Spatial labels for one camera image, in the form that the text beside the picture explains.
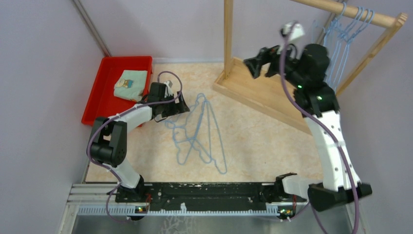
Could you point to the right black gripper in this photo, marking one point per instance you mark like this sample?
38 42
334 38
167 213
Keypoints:
265 55

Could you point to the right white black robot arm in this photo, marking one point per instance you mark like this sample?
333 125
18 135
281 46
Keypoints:
318 105

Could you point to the folded light green cloth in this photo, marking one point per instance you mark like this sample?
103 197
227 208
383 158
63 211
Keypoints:
130 85

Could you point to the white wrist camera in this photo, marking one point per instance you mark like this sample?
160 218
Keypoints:
168 88
292 31

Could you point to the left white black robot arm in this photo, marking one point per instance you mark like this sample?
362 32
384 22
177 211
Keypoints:
107 146

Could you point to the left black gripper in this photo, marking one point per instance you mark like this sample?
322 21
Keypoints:
178 107

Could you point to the red plastic bin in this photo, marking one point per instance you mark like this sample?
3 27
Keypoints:
102 102

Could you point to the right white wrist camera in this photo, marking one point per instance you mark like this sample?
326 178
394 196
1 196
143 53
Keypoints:
292 31

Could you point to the aluminium frame rail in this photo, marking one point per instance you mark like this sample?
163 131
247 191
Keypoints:
99 199

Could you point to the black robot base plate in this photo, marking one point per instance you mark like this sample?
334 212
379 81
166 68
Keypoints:
207 197

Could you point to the wooden hanger rack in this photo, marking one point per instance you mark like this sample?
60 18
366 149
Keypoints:
266 95

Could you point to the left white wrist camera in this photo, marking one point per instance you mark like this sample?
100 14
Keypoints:
168 88

